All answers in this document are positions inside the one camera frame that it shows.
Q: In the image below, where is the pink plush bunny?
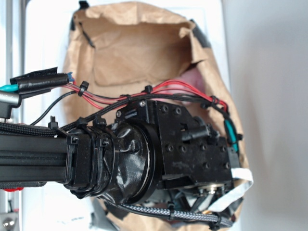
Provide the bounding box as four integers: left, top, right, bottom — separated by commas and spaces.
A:
166, 67, 205, 94

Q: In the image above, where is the silver corner bracket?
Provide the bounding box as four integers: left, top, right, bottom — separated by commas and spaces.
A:
0, 212, 20, 231

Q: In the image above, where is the grey braided cable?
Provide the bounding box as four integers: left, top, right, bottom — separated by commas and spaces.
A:
120, 203, 235, 229

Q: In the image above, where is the red and black wire bundle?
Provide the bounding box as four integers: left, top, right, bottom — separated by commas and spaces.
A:
9, 66, 244, 154

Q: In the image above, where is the aluminium frame rail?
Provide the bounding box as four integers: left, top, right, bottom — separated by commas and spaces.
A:
0, 0, 22, 231

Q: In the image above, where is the brown paper bag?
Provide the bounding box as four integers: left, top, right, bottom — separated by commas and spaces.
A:
63, 2, 248, 231

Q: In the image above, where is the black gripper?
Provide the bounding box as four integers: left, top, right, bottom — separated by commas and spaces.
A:
115, 100, 240, 212

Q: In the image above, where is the white ribbon cable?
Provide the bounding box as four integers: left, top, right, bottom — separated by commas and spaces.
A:
208, 167, 254, 212

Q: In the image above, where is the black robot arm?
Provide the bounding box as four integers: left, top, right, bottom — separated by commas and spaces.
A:
0, 100, 240, 209

